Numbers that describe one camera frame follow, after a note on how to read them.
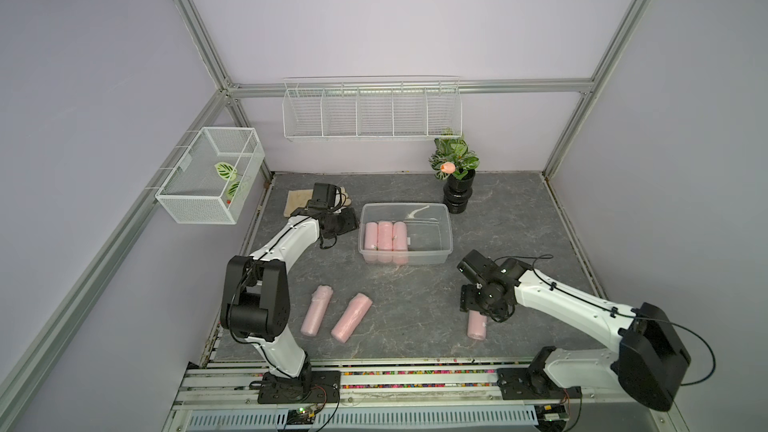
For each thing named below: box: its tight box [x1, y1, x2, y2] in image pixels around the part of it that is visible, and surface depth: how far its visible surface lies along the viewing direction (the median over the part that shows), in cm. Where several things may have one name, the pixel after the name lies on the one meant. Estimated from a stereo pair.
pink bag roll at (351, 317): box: [331, 292, 373, 343], surface depth 84 cm
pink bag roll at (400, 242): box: [392, 221, 408, 265], surface depth 98 cm
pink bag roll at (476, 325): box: [467, 310, 487, 340], surface depth 82 cm
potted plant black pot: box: [429, 135, 480, 214], surface depth 93 cm
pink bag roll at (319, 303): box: [300, 285, 334, 336], surface depth 86 cm
